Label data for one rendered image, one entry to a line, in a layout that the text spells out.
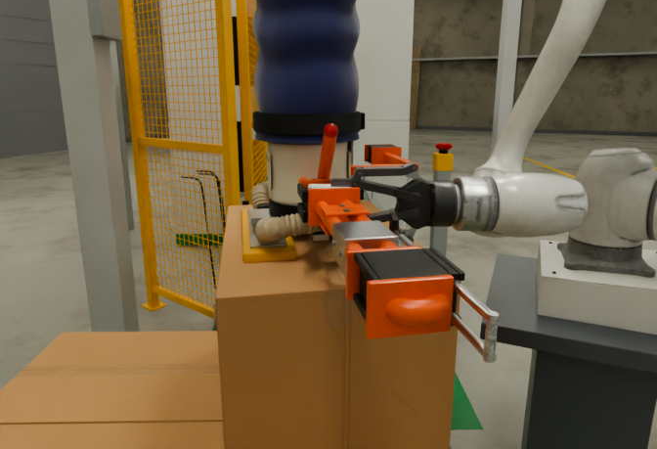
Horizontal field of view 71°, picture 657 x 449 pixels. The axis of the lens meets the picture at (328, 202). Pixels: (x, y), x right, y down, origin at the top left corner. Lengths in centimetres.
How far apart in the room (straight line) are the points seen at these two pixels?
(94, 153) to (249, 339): 160
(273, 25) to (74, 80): 145
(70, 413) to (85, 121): 131
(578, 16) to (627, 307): 62
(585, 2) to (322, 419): 82
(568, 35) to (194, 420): 106
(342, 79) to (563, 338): 70
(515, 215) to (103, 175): 183
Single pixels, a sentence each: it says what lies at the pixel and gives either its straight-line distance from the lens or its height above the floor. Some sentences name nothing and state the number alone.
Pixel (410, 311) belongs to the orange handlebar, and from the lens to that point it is 38.
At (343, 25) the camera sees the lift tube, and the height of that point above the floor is 137.
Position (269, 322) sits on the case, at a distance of 75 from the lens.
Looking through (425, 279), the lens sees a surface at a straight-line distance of 39.
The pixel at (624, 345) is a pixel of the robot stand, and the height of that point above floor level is 75.
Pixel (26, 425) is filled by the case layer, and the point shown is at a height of 54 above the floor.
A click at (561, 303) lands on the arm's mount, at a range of 118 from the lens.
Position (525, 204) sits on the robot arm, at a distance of 77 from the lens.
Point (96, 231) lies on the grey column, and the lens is 232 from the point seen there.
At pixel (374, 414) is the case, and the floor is 71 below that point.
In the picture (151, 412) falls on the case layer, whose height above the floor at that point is 54.
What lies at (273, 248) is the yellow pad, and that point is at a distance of 87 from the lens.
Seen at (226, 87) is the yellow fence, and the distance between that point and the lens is 212.
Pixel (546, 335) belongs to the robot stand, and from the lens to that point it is 111.
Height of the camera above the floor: 125
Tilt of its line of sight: 13 degrees down
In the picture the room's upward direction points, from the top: straight up
